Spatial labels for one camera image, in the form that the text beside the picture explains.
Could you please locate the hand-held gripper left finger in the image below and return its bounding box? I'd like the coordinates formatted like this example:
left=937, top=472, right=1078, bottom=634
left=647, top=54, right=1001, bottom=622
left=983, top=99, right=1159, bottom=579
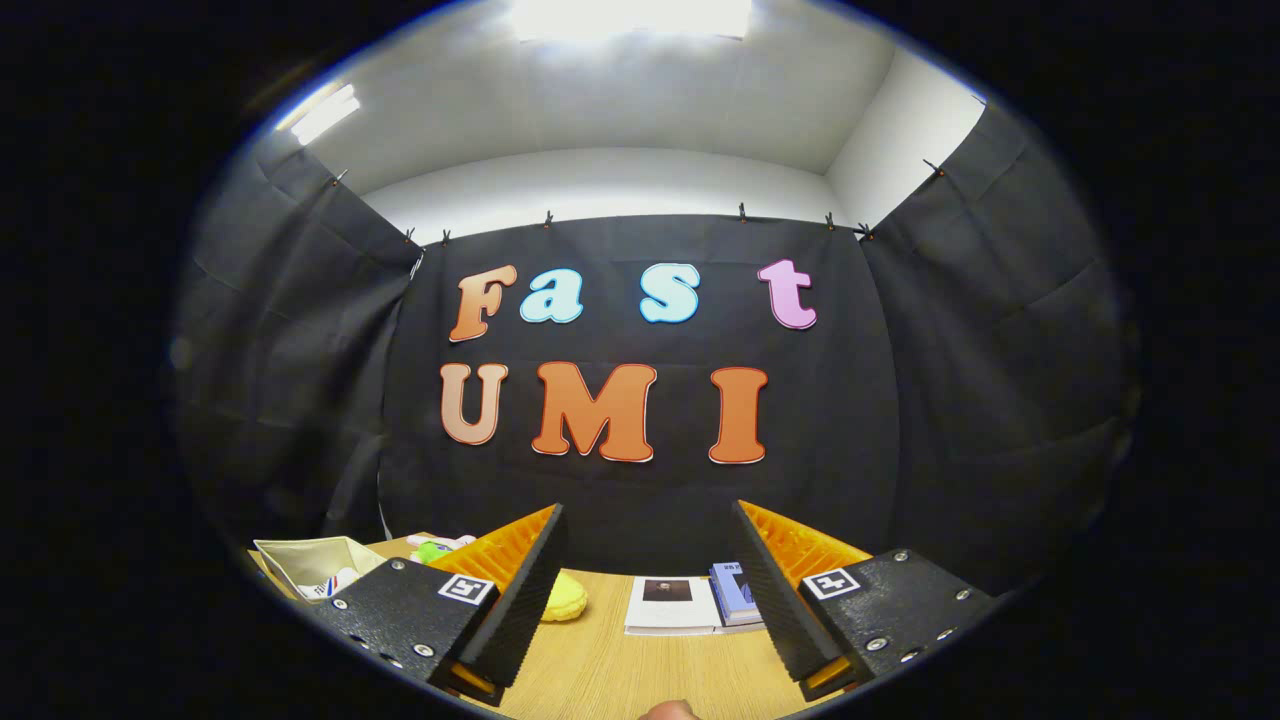
left=312, top=503, right=569, bottom=706

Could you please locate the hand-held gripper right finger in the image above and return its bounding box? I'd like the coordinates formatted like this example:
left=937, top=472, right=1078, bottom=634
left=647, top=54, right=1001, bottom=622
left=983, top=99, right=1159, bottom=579
left=732, top=500, right=1001, bottom=701

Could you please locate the white shoe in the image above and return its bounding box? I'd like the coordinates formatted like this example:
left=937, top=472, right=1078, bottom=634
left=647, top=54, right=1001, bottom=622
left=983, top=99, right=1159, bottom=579
left=296, top=567, right=363, bottom=601

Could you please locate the brown fabric storage box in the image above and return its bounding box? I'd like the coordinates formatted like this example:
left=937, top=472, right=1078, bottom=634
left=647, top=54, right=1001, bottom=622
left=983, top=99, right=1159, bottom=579
left=253, top=536, right=391, bottom=603

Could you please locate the blue book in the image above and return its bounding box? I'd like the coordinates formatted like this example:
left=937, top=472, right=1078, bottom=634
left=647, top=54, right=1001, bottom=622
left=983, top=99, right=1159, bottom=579
left=709, top=561, right=766, bottom=628

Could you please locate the yellow plush toy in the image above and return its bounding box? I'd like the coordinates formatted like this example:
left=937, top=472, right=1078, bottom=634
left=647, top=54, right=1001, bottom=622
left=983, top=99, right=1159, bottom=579
left=540, top=572, right=589, bottom=623

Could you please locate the white book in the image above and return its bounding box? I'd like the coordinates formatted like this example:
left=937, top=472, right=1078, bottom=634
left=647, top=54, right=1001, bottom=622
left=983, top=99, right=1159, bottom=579
left=624, top=577, right=723, bottom=637

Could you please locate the pink and green plush toy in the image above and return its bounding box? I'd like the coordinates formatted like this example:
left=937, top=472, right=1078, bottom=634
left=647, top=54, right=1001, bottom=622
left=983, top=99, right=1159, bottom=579
left=410, top=535, right=478, bottom=564

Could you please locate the black backdrop cloth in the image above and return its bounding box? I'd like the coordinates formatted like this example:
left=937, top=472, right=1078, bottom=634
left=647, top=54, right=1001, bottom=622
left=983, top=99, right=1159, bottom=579
left=170, top=100, right=1141, bottom=601

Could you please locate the row of black cloth clips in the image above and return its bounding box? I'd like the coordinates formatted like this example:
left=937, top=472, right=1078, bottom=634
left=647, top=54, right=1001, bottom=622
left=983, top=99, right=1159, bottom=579
left=330, top=155, right=946, bottom=246

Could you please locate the small ceiling light panel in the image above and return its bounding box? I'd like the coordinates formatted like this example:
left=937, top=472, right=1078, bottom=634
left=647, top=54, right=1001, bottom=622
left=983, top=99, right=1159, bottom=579
left=288, top=83, right=362, bottom=147

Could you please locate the large ceiling light panel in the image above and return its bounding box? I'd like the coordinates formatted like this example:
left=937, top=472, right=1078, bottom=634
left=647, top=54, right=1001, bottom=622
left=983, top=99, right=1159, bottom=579
left=510, top=0, right=753, bottom=41

